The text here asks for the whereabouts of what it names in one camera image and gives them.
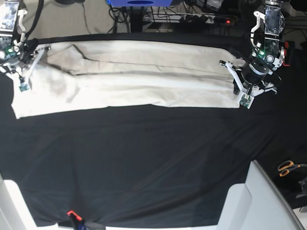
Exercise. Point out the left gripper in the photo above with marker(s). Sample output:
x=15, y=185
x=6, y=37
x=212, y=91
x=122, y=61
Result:
x=263, y=60

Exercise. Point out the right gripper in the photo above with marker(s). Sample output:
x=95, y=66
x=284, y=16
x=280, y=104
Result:
x=9, y=58

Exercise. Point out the white T-shirt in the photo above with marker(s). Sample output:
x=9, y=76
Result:
x=87, y=75

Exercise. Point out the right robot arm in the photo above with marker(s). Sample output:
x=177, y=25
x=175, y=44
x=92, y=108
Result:
x=12, y=13

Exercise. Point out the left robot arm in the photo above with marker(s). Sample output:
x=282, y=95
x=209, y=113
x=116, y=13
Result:
x=269, y=25

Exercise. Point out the red black clamp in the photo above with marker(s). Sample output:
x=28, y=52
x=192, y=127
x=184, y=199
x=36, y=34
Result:
x=289, y=47

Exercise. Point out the white power strip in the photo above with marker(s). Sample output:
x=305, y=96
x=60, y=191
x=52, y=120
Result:
x=197, y=19

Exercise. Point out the blue box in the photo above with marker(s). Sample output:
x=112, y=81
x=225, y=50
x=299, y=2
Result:
x=131, y=3

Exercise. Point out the black table cloth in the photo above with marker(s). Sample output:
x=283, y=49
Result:
x=148, y=166

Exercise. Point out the orange black bottom clamp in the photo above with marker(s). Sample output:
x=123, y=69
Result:
x=78, y=223

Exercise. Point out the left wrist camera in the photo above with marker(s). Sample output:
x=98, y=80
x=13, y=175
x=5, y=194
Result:
x=246, y=100

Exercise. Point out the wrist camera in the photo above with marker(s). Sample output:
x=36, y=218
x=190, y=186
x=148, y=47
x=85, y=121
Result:
x=246, y=100
x=24, y=84

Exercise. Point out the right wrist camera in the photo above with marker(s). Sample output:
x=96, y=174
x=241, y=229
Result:
x=24, y=84

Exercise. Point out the orange handled scissors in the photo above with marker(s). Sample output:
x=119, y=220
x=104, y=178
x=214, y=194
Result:
x=288, y=166

